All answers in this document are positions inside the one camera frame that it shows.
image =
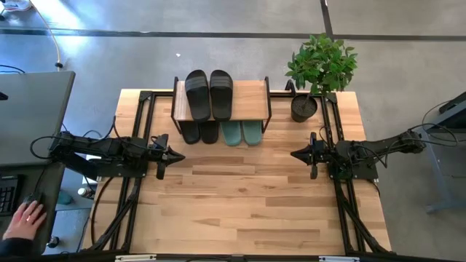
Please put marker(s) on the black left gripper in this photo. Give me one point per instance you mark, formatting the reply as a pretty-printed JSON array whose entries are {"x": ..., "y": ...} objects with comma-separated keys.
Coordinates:
[{"x": 160, "y": 154}]

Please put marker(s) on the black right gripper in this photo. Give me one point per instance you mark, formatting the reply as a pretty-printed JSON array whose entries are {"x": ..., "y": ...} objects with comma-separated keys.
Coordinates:
[{"x": 318, "y": 153}]

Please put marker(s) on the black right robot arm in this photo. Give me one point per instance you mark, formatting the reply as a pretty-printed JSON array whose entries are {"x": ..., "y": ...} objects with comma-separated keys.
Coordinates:
[{"x": 364, "y": 149}]

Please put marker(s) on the person's forearm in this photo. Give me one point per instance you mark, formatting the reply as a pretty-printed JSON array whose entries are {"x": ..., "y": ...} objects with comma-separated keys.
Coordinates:
[{"x": 14, "y": 247}]

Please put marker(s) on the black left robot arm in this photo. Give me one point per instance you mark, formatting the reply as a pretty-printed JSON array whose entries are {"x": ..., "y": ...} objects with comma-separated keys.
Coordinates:
[{"x": 105, "y": 147}]

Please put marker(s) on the green potted plant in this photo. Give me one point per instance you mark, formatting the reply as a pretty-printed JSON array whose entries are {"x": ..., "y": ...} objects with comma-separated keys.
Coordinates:
[{"x": 320, "y": 62}]

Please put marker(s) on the small bottle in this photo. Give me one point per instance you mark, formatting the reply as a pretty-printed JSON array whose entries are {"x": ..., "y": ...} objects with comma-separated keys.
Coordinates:
[{"x": 85, "y": 192}]

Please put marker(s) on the small teal object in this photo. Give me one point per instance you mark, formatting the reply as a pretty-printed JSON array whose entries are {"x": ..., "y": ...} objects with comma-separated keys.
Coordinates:
[{"x": 65, "y": 198}]

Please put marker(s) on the dark grey desk surface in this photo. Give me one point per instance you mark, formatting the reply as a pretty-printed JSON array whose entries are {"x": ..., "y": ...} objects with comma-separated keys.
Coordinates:
[{"x": 54, "y": 174}]

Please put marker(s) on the black computer mouse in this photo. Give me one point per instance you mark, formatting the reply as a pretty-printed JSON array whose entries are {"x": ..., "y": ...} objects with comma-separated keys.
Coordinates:
[{"x": 34, "y": 198}]

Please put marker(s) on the black caster wheel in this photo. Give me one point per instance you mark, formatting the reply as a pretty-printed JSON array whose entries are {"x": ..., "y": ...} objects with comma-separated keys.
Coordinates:
[{"x": 53, "y": 242}]

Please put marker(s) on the light grey desk surface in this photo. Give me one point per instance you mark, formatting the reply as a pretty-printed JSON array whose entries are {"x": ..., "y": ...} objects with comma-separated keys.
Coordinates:
[{"x": 32, "y": 109}]

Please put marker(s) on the grey metal stand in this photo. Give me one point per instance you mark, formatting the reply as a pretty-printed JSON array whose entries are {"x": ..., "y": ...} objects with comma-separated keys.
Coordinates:
[{"x": 455, "y": 113}]

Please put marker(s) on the person's hand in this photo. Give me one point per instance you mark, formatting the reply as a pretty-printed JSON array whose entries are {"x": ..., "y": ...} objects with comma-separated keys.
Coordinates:
[{"x": 23, "y": 223}]

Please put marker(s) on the black keyboard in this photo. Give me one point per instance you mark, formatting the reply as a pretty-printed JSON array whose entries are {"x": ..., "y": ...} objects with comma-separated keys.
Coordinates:
[{"x": 7, "y": 198}]

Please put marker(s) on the white sneaker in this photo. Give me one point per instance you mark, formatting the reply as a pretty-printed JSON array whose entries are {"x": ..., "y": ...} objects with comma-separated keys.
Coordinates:
[{"x": 16, "y": 5}]

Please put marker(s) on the black aluminium rig frame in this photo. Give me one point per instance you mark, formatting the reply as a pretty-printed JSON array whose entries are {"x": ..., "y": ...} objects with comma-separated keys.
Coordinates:
[{"x": 145, "y": 96}]

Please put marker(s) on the wooden shelf with black frame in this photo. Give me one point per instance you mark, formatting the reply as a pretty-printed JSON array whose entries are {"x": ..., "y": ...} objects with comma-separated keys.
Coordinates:
[{"x": 251, "y": 100}]

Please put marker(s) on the white mounting bracket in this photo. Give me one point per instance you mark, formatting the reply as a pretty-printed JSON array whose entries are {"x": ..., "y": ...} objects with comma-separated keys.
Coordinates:
[
  {"x": 338, "y": 259},
  {"x": 134, "y": 258}
]

